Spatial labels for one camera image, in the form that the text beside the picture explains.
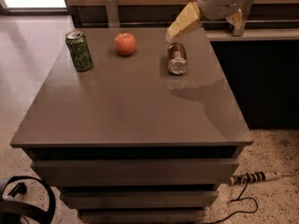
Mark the green soda can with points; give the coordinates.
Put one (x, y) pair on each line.
(79, 51)

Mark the right metal bracket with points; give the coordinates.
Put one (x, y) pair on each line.
(245, 14)

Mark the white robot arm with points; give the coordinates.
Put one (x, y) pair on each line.
(189, 19)

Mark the orange soda can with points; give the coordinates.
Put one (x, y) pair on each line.
(177, 59)

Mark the grey drawer cabinet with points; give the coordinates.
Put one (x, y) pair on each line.
(127, 142)

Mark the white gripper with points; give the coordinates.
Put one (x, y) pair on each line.
(221, 4)

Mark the red apple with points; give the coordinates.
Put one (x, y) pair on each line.
(125, 44)

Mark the white power strip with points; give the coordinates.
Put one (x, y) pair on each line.
(250, 178)

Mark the left metal bracket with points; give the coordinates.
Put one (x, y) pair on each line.
(112, 13)

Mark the metal bracket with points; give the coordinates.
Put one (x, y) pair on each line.
(112, 13)
(245, 14)

